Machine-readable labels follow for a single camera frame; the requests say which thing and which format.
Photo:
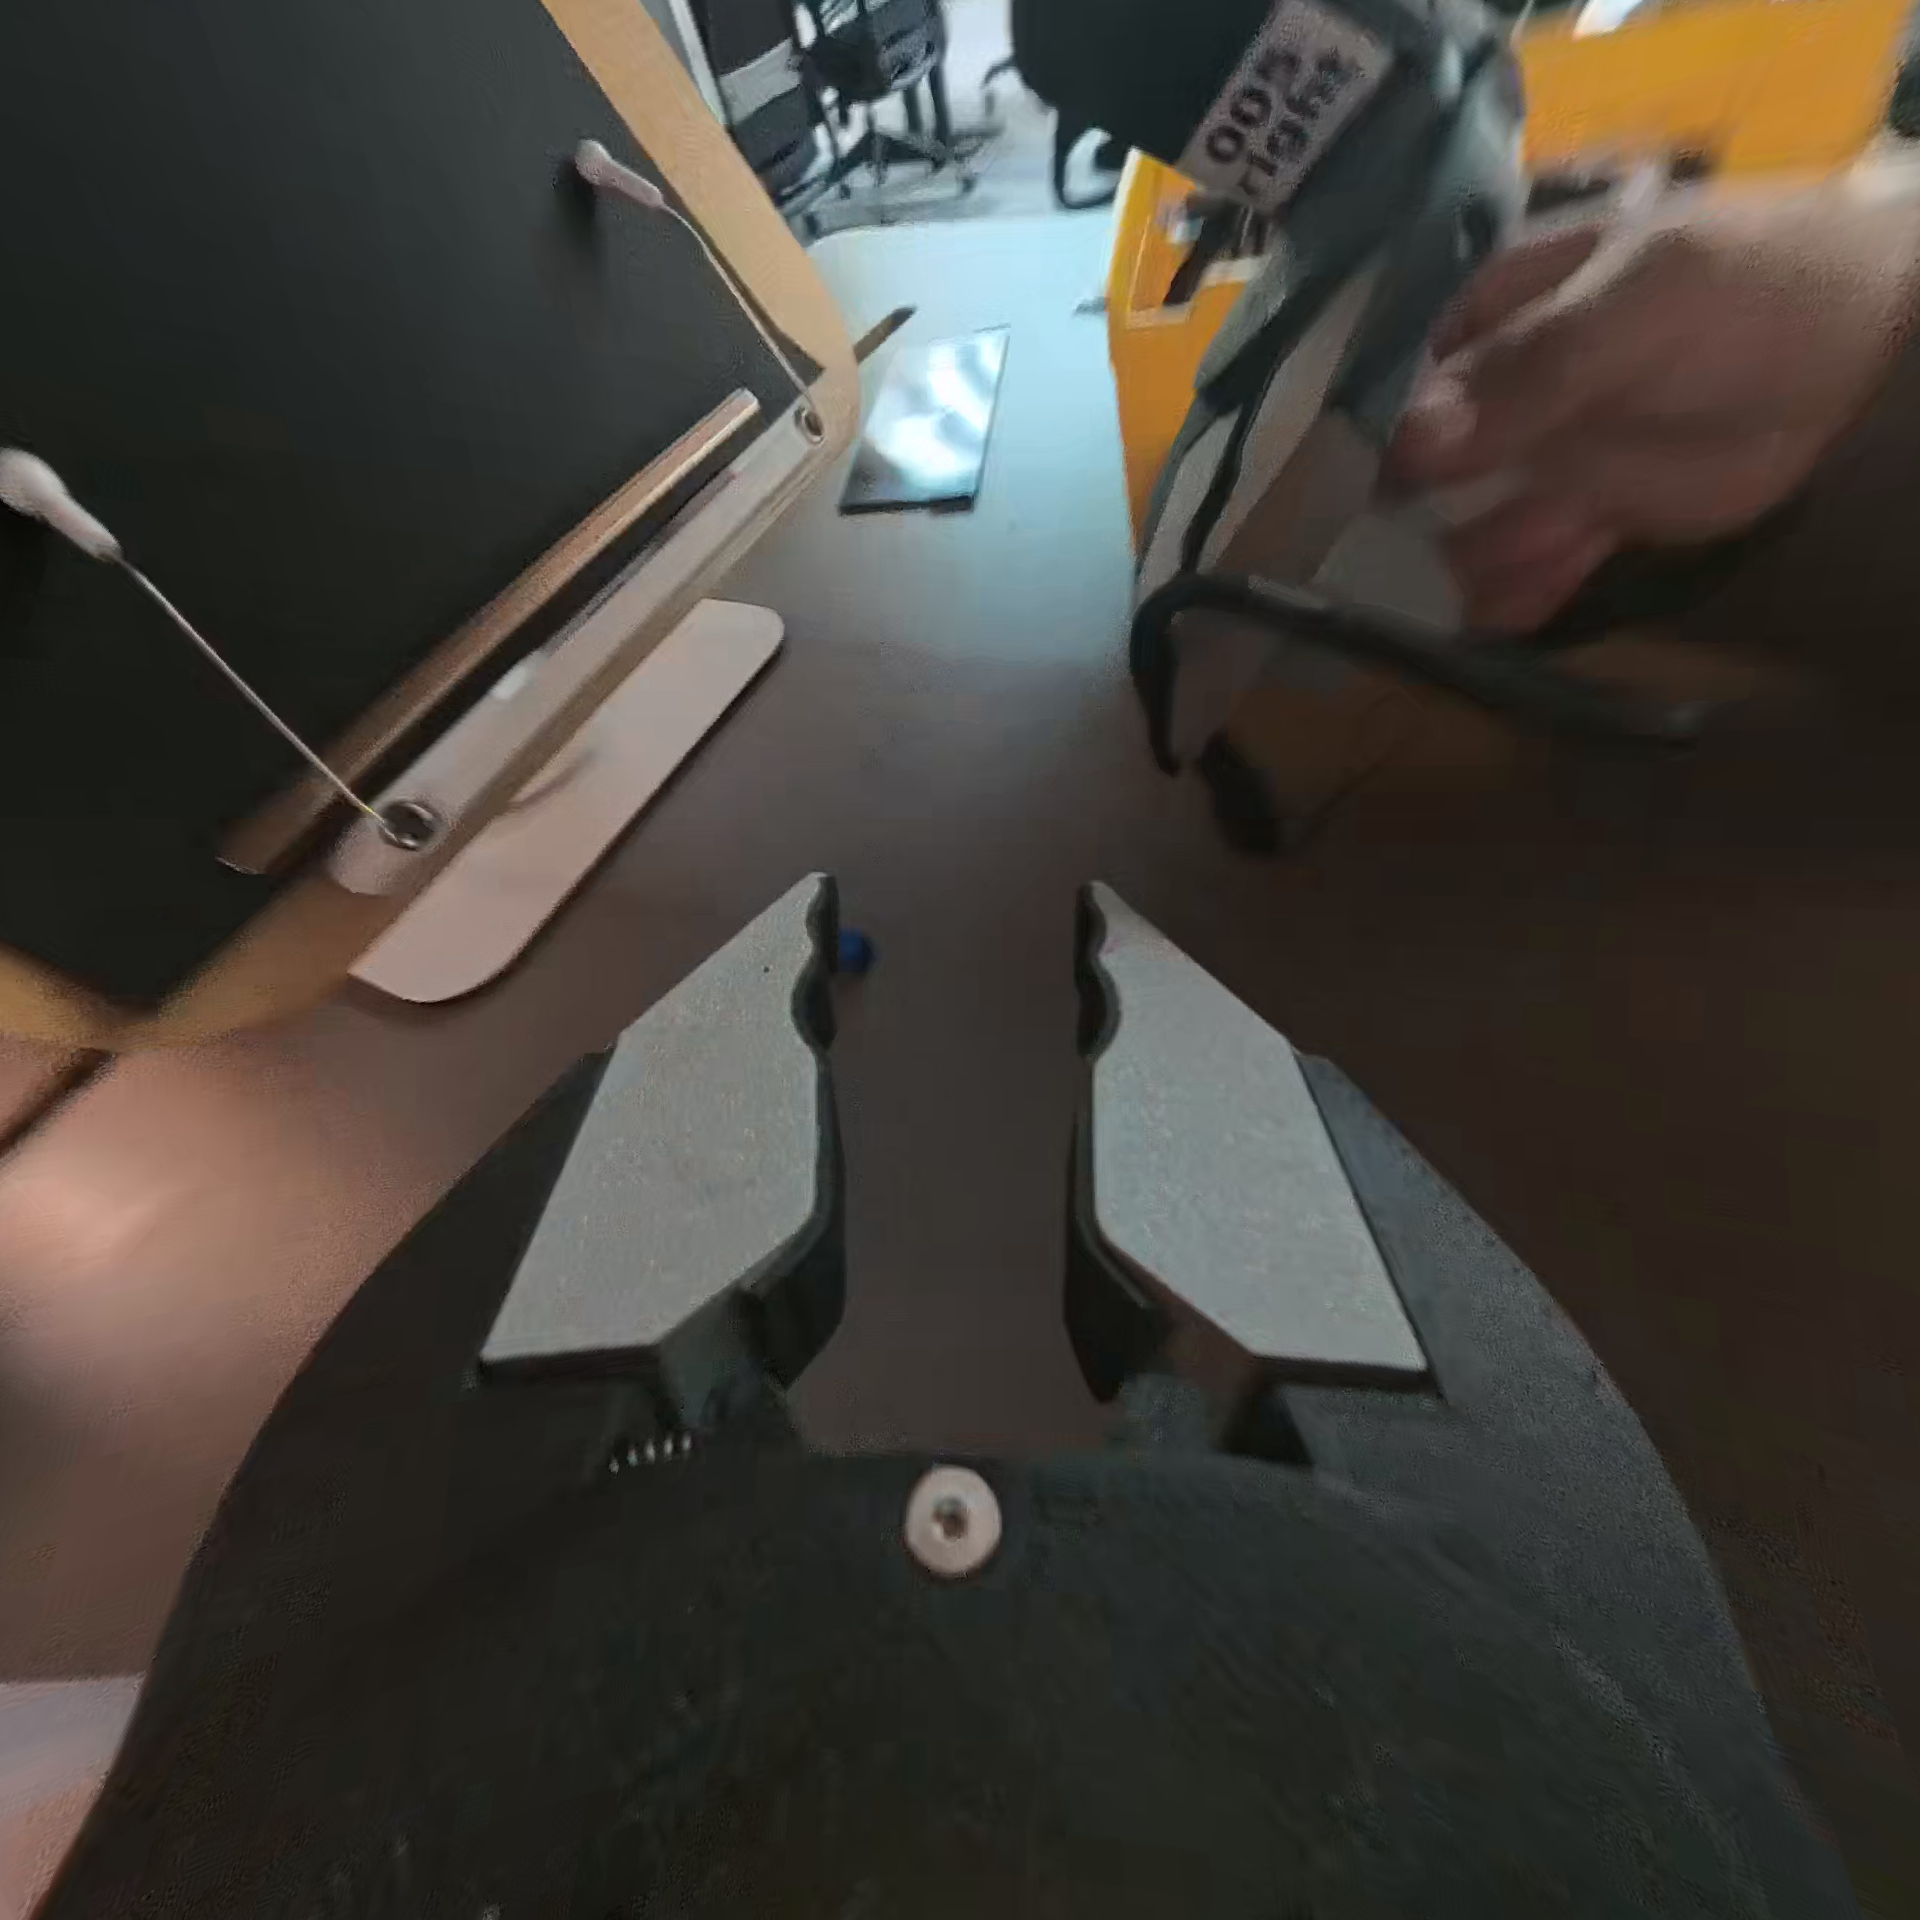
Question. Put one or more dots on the person's right hand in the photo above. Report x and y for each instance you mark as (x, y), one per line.
(1651, 388)

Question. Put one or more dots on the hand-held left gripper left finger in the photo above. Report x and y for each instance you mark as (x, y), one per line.
(675, 1184)

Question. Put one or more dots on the black office chair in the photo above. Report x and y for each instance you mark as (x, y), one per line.
(758, 75)
(1108, 59)
(878, 37)

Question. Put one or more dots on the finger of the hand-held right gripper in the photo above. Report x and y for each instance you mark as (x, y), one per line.
(1394, 556)
(1306, 375)

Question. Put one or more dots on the black computer monitor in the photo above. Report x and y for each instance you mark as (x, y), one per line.
(300, 299)

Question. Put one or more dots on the yellow plastic bin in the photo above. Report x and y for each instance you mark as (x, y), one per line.
(1695, 75)

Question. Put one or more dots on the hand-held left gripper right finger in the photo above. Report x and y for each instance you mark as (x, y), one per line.
(1214, 1201)

